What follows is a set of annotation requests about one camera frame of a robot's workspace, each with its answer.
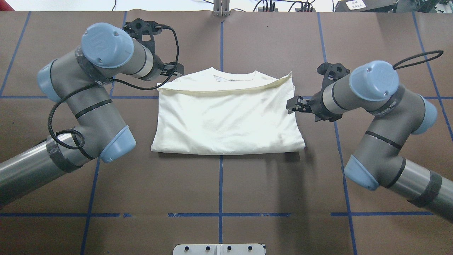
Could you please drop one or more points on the white pedestal column with base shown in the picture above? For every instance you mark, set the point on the white pedestal column with base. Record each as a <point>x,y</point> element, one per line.
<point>220,249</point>

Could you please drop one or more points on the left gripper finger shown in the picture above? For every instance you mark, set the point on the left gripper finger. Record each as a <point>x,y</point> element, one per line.
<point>172,69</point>

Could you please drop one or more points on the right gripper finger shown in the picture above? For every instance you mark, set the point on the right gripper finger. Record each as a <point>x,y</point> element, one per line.
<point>298,104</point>

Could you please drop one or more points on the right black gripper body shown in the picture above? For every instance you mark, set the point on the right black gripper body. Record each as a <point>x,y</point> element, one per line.
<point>317,105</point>

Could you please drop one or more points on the aluminium frame post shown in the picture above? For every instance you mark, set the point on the aluminium frame post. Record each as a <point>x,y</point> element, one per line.
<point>221,8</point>

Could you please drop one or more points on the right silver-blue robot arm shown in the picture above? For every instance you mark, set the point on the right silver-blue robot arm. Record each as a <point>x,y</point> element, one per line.
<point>398,113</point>

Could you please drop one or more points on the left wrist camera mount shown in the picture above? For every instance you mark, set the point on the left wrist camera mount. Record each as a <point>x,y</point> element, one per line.
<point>144,31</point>

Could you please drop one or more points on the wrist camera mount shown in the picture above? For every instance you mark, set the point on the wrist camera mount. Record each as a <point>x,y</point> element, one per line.
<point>331,72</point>
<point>144,31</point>

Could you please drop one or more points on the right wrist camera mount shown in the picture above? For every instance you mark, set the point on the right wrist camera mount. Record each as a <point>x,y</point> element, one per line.
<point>331,72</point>

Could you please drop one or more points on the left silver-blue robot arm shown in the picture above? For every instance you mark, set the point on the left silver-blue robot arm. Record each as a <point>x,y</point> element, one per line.
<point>84,124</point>

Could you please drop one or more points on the black box with label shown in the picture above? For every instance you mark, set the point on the black box with label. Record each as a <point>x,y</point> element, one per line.
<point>373,6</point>

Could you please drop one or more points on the cream long-sleeve printed shirt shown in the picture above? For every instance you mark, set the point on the cream long-sleeve printed shirt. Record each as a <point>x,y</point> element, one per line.
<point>216,113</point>

